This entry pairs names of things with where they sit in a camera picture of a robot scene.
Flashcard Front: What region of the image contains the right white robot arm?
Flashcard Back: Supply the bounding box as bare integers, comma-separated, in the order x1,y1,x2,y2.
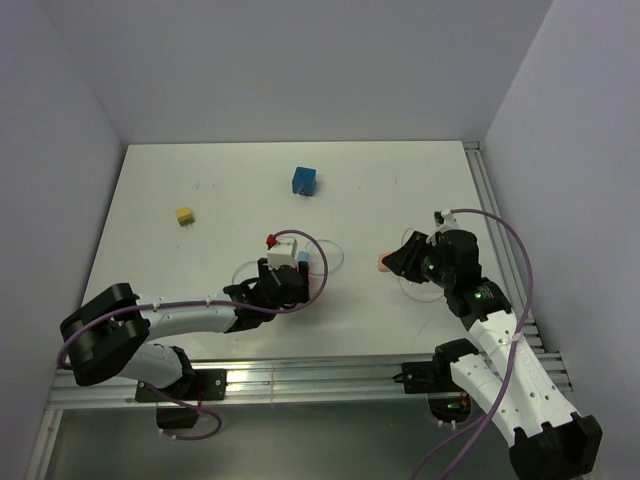
381,229,603,479

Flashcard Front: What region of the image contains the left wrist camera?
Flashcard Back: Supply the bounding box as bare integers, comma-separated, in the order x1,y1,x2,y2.
266,234,298,270

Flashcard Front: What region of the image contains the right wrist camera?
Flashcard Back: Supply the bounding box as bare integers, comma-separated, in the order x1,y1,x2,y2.
433,208,459,233

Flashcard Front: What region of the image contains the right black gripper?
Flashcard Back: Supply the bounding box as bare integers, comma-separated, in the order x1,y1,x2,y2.
381,230,454,289

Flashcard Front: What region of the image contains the aluminium right side rail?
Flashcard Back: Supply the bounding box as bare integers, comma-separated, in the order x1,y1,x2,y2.
463,141,545,353

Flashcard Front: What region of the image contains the aluminium front rail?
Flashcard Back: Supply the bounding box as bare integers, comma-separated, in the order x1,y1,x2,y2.
47,349,574,411

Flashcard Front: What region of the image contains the yellow plug adapter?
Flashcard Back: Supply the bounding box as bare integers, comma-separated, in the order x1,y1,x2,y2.
175,207,195,227

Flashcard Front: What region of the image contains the blue cube socket adapter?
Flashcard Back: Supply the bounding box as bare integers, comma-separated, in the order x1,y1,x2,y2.
291,166,316,197

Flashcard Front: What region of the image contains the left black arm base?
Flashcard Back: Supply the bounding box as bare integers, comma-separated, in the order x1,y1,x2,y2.
134,368,227,437

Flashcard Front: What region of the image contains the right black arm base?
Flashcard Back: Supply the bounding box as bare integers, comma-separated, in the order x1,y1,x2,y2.
392,361,482,429

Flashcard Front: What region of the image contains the aluminium rail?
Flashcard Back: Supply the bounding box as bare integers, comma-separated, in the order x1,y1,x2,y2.
47,349,574,411
463,141,545,353

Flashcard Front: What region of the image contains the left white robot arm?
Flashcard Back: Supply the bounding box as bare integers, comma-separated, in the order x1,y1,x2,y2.
59,259,310,399

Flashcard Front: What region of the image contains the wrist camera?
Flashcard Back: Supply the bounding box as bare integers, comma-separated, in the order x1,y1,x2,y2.
266,234,298,270
433,208,459,233

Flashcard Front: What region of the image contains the red cube socket adapter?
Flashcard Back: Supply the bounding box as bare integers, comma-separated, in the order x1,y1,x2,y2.
308,272,323,299

